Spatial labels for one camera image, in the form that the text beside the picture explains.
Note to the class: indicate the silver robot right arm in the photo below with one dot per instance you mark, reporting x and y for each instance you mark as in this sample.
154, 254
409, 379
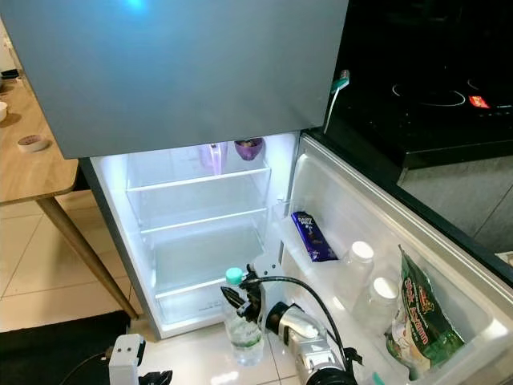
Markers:
309, 345

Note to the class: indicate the glass fridge shelf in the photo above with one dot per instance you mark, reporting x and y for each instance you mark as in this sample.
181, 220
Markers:
200, 220
196, 180
196, 285

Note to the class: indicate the silver fridge body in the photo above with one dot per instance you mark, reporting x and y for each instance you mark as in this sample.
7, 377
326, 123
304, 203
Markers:
192, 200

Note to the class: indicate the silver fridge freezer door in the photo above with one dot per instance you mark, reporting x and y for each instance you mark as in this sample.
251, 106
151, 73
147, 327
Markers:
176, 80

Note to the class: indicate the purple chocolate bar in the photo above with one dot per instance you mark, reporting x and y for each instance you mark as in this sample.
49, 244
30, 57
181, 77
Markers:
313, 237

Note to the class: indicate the clear bottle white cap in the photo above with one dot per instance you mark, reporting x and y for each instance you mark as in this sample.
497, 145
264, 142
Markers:
373, 303
357, 263

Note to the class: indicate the black floor mat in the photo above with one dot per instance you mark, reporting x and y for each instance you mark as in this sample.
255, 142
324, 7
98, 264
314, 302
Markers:
40, 345

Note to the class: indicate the lilac plastic pitcher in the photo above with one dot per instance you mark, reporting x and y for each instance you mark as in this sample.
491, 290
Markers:
212, 159

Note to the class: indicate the purple bowl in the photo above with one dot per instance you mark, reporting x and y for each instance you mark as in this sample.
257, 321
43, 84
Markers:
248, 149

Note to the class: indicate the green snack bag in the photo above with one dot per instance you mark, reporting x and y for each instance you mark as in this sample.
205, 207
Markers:
425, 321

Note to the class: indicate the grey kitchen counter cabinet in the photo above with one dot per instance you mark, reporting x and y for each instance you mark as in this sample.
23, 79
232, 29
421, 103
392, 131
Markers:
465, 200

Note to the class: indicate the teal white brush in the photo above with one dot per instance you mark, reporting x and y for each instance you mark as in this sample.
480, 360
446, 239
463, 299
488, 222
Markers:
341, 80

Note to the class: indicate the light wooden table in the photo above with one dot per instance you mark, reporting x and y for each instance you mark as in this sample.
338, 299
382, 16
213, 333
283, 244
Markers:
24, 172

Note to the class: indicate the white tape roll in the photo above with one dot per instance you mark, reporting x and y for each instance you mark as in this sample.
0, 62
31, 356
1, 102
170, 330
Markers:
32, 145

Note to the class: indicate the white bowl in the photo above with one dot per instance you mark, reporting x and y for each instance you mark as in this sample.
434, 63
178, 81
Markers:
2, 110

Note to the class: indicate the black induction cooktop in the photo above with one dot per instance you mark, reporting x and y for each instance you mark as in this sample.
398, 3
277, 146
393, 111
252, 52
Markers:
433, 80

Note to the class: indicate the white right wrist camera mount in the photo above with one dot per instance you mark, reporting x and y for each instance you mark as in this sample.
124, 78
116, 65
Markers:
268, 273

